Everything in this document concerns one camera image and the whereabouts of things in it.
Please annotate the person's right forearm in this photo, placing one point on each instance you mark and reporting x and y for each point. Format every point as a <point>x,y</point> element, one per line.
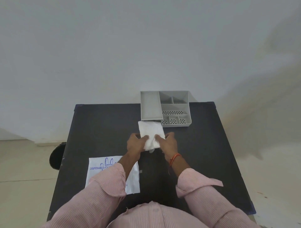
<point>182,168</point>

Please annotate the person's right hand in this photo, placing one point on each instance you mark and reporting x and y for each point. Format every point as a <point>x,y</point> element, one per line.
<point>169,146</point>

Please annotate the grey plastic organizer tray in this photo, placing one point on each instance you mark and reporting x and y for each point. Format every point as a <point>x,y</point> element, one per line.
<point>150,106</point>

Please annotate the person's left forearm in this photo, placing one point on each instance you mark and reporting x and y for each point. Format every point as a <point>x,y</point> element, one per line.
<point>124,164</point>

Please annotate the person's right thumb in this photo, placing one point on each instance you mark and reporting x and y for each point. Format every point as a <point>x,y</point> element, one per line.
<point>159,138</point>

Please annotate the pink striped shirt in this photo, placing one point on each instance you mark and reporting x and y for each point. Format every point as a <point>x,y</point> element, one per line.
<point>150,216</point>

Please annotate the black round stool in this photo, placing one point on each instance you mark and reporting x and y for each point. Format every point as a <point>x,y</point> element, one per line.
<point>56,157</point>

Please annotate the white packet with blue print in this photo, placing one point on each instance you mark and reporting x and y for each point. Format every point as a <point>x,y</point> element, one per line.
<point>98,169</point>

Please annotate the person's left thumb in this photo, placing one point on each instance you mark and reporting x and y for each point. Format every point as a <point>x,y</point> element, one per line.
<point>144,138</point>

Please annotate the white cloth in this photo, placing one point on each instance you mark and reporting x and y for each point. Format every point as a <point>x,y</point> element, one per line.
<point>150,129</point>

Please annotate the person's left hand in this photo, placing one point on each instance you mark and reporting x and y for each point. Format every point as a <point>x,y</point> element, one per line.
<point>134,144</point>

